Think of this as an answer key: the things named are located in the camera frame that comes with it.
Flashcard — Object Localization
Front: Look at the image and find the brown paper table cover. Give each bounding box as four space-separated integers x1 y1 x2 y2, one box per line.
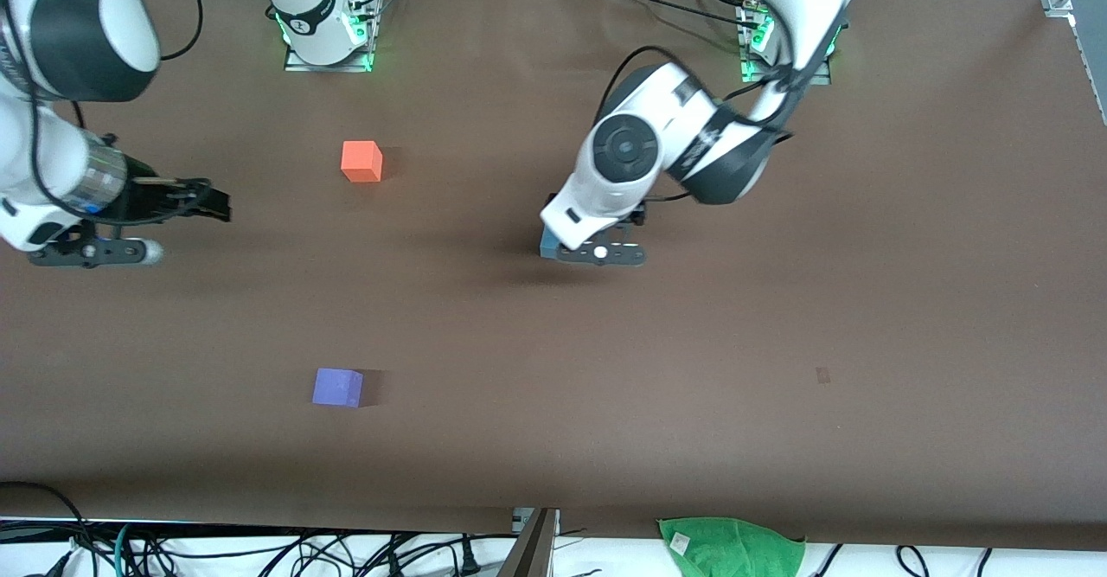
0 0 1107 552

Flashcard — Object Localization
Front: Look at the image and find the orange foam block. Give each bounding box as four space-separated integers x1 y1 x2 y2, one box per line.
341 140 384 183

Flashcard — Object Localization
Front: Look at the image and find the teal cable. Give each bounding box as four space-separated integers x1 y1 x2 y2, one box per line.
112 521 135 577

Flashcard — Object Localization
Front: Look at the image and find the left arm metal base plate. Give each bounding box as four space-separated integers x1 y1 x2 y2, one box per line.
737 2 833 87

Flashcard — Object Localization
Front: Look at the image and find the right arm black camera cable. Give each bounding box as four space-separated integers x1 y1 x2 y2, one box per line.
0 0 205 215

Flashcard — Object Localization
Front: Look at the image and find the aluminium profile post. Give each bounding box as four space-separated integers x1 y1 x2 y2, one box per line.
497 508 560 577

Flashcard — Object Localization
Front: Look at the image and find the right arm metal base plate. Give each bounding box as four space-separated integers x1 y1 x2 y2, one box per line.
284 0 374 74

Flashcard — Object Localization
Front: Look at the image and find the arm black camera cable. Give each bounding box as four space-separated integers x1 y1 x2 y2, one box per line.
0 0 205 215
595 0 853 141

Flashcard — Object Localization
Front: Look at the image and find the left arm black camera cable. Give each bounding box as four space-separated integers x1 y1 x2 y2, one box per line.
595 0 853 141

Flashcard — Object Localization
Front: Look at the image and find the purple foam block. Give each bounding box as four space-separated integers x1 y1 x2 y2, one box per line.
311 368 365 408

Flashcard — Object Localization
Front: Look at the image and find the green microfibre cloth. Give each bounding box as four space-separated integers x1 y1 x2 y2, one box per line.
657 516 807 577

